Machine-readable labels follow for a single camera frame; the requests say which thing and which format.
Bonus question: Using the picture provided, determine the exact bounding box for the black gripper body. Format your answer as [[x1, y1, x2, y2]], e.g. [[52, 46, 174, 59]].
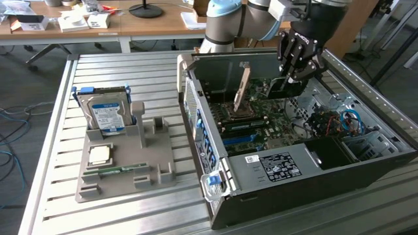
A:
[[290, 4, 347, 47]]

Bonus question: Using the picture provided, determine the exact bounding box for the graphics card with metal bracket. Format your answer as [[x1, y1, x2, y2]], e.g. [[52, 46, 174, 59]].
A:
[[234, 61, 309, 114]]

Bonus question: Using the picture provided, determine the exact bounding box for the wooden cabinet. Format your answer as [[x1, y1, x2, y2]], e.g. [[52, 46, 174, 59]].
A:
[[281, 0, 379, 59]]

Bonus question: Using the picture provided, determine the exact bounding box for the perforated metal drive cage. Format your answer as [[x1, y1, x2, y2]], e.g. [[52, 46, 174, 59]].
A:
[[286, 80, 327, 123]]

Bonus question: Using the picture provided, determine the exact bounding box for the green motherboard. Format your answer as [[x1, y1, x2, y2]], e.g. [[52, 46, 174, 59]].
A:
[[207, 78, 307, 156]]

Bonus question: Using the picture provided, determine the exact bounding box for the metal CPU socket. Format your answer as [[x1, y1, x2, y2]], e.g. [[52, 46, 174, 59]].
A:
[[223, 100, 258, 119]]

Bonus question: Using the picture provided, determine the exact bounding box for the white paper stack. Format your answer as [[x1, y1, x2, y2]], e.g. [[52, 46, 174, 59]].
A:
[[180, 11, 208, 30]]

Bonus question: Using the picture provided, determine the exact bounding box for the brown cardboard box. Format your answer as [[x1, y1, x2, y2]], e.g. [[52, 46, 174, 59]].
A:
[[192, 0, 210, 18]]

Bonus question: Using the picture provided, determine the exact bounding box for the installed green RAM stick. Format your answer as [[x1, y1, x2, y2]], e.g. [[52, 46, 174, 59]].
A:
[[230, 121, 266, 130]]

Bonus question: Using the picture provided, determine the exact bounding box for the blue expansion slot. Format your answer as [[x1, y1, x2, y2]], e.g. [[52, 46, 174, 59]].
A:
[[224, 136, 263, 146]]

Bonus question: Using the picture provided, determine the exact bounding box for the metal disk bay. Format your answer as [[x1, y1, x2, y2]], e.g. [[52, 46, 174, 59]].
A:
[[341, 131, 401, 162]]

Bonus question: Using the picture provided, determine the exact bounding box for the black round lamp base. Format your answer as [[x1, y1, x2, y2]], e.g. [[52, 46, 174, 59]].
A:
[[128, 0, 164, 19]]

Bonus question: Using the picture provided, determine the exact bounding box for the grey power supply unit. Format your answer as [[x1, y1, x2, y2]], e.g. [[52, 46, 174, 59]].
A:
[[227, 143, 323, 194]]

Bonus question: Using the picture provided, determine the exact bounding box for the black open PC case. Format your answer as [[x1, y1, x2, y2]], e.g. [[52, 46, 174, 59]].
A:
[[176, 45, 418, 231]]

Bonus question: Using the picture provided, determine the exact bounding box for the clear latch with blue tab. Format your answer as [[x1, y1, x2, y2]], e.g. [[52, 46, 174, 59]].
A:
[[199, 170, 230, 203]]

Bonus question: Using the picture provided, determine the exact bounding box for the small white carton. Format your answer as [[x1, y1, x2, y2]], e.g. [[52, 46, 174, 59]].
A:
[[87, 13, 111, 29]]

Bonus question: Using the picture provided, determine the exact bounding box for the hard disk in blue carrier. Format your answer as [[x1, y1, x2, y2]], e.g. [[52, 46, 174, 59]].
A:
[[71, 84, 135, 137]]

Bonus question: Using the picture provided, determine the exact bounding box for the white box with round roll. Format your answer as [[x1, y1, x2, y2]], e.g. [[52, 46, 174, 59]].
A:
[[57, 11, 91, 33]]

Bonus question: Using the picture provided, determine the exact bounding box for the grey parts rack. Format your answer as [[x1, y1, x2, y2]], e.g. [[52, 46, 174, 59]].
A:
[[75, 101, 179, 203]]

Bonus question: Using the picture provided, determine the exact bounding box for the silver CPU chip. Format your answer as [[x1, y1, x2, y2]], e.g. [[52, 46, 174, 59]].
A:
[[88, 146, 112, 165]]

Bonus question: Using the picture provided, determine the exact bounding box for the loose green RAM stick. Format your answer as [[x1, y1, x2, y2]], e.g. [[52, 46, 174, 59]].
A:
[[83, 163, 150, 175]]

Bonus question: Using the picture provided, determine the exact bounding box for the white box with black lid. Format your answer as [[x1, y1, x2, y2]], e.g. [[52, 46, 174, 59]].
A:
[[16, 14, 49, 32]]

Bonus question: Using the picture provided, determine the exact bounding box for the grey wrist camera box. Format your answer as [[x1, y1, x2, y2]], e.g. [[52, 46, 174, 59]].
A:
[[268, 0, 297, 22]]

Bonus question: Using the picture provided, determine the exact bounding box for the blue wire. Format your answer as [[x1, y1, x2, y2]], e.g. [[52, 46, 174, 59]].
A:
[[339, 109, 367, 137]]

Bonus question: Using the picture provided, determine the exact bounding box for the black wire bundle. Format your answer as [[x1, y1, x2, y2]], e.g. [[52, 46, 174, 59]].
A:
[[307, 111, 330, 138]]

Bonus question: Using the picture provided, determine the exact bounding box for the red wire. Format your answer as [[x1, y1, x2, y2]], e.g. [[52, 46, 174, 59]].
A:
[[329, 116, 341, 136]]

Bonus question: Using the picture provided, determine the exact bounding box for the grey floor cable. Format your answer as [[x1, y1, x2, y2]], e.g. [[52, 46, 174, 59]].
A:
[[0, 101, 55, 118]]

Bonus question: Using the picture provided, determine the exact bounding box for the blue floor cable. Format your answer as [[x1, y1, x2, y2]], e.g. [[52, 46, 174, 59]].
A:
[[0, 107, 29, 209]]

